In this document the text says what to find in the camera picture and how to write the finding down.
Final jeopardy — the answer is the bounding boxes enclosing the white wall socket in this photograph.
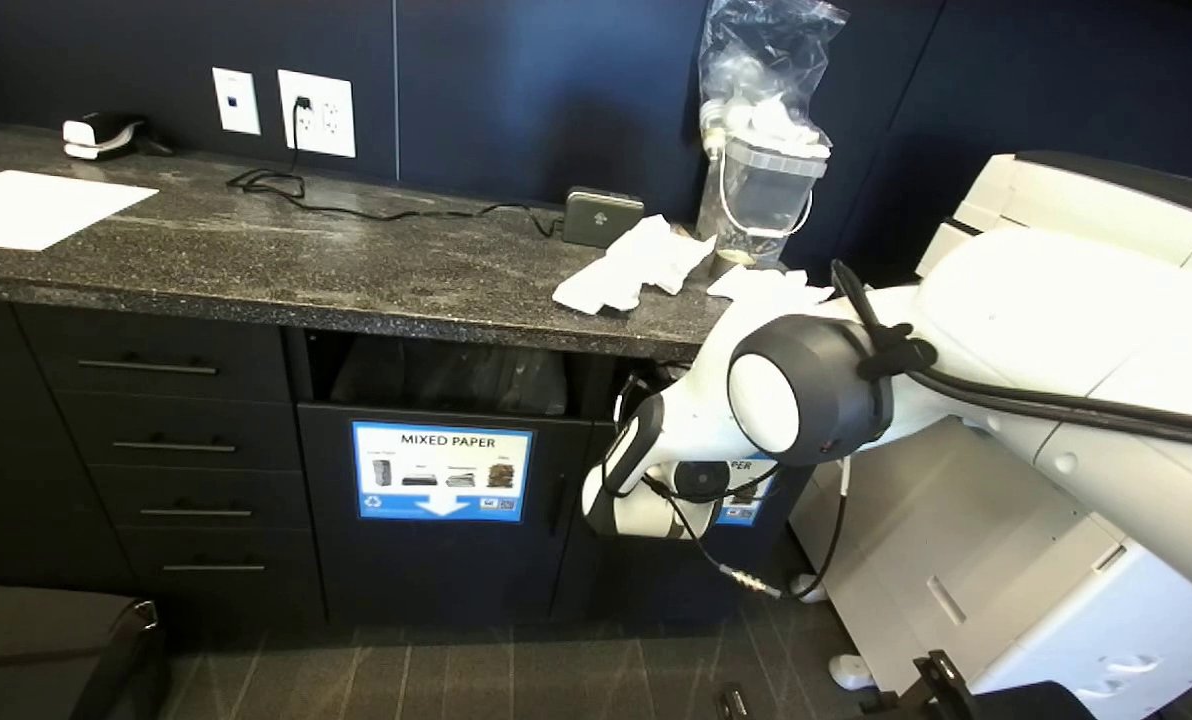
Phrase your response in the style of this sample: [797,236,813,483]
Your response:
[276,69,358,160]

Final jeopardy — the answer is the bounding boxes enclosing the black cable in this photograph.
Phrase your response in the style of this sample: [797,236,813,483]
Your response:
[225,95,567,239]

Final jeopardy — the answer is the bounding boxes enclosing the clear plastic lidded container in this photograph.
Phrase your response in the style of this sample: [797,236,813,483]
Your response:
[716,135,830,253]

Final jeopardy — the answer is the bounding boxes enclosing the white and black stapler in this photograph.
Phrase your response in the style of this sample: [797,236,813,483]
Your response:
[62,112,149,162]

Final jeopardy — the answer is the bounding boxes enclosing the large crumpled white paper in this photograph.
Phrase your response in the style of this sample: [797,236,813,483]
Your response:
[552,213,718,317]

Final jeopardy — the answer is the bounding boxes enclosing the black bag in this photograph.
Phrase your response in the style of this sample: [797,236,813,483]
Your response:
[0,584,169,720]

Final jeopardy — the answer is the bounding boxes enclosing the black stand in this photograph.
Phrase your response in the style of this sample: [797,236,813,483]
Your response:
[714,649,1099,720]

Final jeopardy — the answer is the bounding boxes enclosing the clear plastic bag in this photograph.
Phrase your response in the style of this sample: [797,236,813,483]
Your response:
[694,0,850,273]

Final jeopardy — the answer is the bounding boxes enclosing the bin door with hidden label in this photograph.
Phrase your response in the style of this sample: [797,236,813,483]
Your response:
[554,370,815,623]

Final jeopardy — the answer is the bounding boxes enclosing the small crumpled white paper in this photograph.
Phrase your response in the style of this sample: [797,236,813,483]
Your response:
[706,264,837,307]

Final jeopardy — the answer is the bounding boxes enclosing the flat white paper sheet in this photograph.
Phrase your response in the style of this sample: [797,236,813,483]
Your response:
[0,169,160,252]

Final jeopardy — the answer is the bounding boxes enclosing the bin door with whole label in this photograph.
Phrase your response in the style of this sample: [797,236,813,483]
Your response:
[297,402,594,623]

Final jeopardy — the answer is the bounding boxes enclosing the large white office printer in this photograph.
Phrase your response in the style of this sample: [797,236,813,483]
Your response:
[789,150,1192,720]

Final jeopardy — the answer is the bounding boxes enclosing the dark cabinet drawer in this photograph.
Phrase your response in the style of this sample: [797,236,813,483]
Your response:
[14,304,293,404]
[89,464,314,533]
[116,526,327,623]
[54,390,304,473]

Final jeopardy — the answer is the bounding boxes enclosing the grey charger box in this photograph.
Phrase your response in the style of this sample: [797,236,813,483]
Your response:
[562,186,646,250]

